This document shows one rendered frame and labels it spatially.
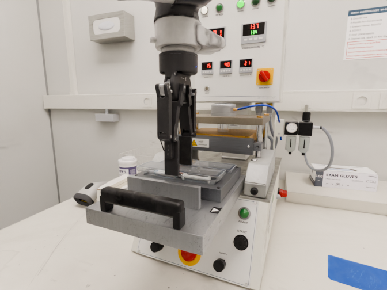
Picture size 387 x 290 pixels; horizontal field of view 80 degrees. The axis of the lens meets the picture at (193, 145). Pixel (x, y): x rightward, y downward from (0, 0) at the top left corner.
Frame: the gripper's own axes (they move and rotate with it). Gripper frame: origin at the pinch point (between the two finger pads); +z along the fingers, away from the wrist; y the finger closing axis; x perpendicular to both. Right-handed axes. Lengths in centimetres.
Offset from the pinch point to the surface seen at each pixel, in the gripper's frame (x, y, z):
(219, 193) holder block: 10.0, 3.7, 5.1
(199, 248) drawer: 10.7, 14.9, 9.1
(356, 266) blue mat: 38, -21, 29
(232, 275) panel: 11.4, -3.7, 26.9
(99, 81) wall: -101, -80, -26
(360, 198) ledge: 47, -58, 24
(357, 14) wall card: 44, -87, -50
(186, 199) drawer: 5.5, 7.9, 5.6
